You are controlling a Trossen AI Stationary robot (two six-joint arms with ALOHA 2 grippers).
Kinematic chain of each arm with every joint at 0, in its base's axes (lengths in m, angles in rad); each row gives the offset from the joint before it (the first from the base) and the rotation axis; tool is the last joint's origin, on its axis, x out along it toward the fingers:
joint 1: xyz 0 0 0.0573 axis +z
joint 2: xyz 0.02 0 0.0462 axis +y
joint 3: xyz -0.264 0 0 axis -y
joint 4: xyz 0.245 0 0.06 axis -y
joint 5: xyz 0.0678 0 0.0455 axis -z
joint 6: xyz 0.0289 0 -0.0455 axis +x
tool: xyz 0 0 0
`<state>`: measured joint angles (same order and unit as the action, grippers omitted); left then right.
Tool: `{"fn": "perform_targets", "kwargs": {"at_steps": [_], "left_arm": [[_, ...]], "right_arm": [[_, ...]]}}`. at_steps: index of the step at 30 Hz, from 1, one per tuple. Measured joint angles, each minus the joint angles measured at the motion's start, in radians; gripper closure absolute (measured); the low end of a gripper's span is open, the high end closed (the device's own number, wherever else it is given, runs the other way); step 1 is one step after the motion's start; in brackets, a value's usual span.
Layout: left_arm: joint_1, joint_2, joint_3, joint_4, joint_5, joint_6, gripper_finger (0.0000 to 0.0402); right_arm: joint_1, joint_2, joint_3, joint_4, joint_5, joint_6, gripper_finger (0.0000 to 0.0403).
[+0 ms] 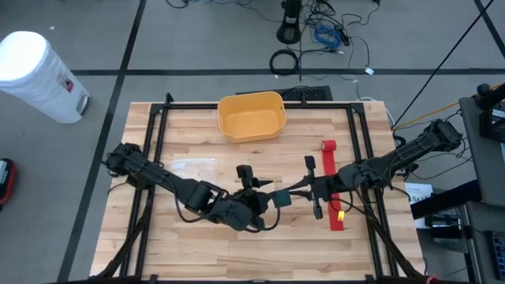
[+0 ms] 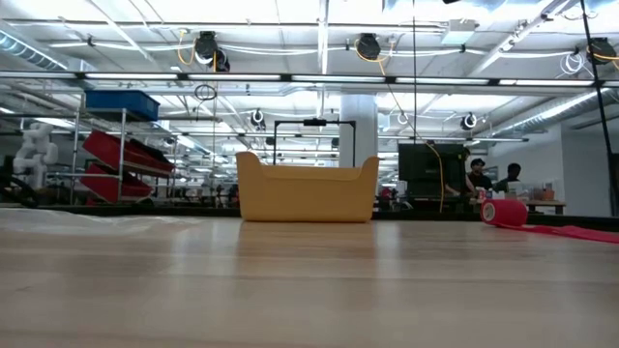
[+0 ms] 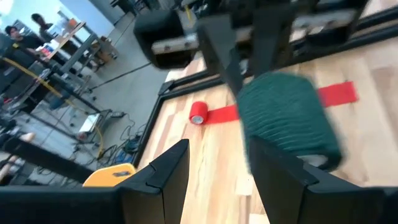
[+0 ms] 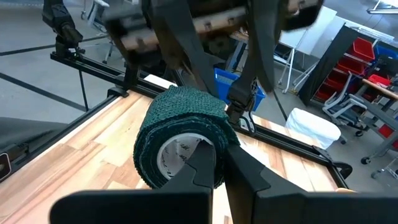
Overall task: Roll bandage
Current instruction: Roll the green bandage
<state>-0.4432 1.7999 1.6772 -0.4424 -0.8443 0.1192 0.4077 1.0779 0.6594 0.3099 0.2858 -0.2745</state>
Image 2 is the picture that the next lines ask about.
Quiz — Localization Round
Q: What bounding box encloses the yellow plastic bin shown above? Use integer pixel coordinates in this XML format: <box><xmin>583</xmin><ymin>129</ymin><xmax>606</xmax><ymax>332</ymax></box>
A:
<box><xmin>235</xmin><ymin>151</ymin><xmax>381</xmax><ymax>223</ymax></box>

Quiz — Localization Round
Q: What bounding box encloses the person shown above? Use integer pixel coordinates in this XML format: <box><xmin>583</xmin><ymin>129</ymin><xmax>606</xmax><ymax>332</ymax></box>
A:
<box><xmin>492</xmin><ymin>162</ymin><xmax>524</xmax><ymax>194</ymax></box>
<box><xmin>444</xmin><ymin>158</ymin><xmax>494</xmax><ymax>197</ymax></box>

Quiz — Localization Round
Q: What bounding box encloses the black camera gantry frame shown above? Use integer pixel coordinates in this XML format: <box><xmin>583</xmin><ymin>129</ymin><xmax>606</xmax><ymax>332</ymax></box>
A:
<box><xmin>273</xmin><ymin>118</ymin><xmax>358</xmax><ymax>168</ymax></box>

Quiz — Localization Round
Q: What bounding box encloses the hanging yellow cable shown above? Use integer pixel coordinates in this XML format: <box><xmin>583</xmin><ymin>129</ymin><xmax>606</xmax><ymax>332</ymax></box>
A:
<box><xmin>355</xmin><ymin>41</ymin><xmax>445</xmax><ymax>214</ymax></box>

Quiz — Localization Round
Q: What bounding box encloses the metal shelf rack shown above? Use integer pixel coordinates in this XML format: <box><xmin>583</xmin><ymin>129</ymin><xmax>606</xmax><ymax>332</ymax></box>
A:
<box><xmin>47</xmin><ymin>91</ymin><xmax>223</xmax><ymax>207</ymax></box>

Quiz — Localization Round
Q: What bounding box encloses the white round column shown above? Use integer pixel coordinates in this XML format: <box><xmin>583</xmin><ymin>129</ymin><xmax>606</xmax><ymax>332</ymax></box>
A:
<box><xmin>338</xmin><ymin>94</ymin><xmax>379</xmax><ymax>168</ymax></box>

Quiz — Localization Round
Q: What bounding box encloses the black monitor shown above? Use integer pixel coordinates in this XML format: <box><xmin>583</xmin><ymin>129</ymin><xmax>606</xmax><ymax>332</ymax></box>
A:
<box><xmin>398</xmin><ymin>142</ymin><xmax>468</xmax><ymax>199</ymax></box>

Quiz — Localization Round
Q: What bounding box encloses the long ceiling light strip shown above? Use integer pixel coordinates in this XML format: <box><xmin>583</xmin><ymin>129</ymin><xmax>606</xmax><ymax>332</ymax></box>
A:
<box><xmin>0</xmin><ymin>71</ymin><xmax>619</xmax><ymax>88</ymax></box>

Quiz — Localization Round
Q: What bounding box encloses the white robot figure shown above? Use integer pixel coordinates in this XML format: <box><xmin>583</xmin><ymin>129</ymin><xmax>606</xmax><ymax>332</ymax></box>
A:
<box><xmin>13</xmin><ymin>122</ymin><xmax>59</xmax><ymax>189</ymax></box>

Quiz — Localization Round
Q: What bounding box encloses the clear plastic bag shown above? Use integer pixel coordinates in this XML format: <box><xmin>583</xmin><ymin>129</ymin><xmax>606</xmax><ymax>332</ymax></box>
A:
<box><xmin>0</xmin><ymin>211</ymin><xmax>204</xmax><ymax>238</ymax></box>

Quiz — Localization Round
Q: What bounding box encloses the blue storage bin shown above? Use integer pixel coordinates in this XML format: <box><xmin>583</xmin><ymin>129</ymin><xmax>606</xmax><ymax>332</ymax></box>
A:
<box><xmin>85</xmin><ymin>89</ymin><xmax>161</xmax><ymax>122</ymax></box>

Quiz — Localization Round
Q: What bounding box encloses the silver ventilation duct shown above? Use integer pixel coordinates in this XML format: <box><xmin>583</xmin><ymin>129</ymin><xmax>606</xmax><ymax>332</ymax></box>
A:
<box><xmin>483</xmin><ymin>89</ymin><xmax>619</xmax><ymax>139</ymax></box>

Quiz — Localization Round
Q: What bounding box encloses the black slanted pole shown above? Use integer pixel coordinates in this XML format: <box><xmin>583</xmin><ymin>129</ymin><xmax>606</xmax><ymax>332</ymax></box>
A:
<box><xmin>579</xmin><ymin>0</ymin><xmax>619</xmax><ymax>218</ymax></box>

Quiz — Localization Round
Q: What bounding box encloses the red bandage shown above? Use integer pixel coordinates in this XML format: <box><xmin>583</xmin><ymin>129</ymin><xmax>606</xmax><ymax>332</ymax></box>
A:
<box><xmin>480</xmin><ymin>198</ymin><xmax>619</xmax><ymax>245</ymax></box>

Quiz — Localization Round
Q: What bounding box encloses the wooden side table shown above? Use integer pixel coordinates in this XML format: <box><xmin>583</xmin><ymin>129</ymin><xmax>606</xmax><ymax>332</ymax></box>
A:
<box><xmin>524</xmin><ymin>198</ymin><xmax>567</xmax><ymax>216</ymax></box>

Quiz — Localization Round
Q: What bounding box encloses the red storage bin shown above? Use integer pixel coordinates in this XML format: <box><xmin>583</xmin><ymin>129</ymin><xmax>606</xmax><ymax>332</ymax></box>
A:
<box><xmin>81</xmin><ymin>129</ymin><xmax>175</xmax><ymax>173</ymax></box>
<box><xmin>79</xmin><ymin>162</ymin><xmax>154</xmax><ymax>204</ymax></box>

